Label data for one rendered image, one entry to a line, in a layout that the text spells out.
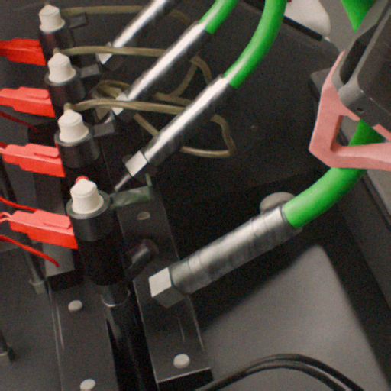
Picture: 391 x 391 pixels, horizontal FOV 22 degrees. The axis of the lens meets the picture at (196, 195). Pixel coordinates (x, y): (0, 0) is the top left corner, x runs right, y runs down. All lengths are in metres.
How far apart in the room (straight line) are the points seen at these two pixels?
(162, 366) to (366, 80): 0.36
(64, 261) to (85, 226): 0.13
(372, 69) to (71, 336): 0.40
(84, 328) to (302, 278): 0.28
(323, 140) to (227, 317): 0.48
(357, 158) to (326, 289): 0.48
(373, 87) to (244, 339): 0.54
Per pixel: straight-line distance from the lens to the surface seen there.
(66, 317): 0.75
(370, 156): 0.46
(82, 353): 0.72
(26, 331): 0.97
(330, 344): 0.89
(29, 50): 0.87
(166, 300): 0.56
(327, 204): 0.50
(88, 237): 0.64
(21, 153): 0.74
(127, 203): 0.64
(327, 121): 0.44
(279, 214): 0.51
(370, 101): 0.38
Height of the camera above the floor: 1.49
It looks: 39 degrees down
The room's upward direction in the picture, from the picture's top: 12 degrees counter-clockwise
